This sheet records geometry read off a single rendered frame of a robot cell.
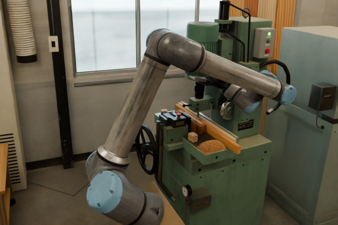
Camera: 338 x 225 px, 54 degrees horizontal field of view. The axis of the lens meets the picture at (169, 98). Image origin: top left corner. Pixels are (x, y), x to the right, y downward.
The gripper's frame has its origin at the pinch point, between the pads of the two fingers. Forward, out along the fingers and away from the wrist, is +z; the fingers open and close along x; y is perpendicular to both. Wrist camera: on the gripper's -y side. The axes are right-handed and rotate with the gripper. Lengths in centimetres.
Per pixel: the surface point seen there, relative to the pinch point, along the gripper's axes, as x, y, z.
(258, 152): 9, -46, -51
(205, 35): -14.5, 2.6, 7.4
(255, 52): -29.6, -15.1, -15.0
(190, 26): -13.2, 3.4, 17.0
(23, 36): 55, -51, 136
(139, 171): 80, -151, 19
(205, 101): 8.0, -25.4, -10.1
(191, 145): 33.1, -13.5, -22.6
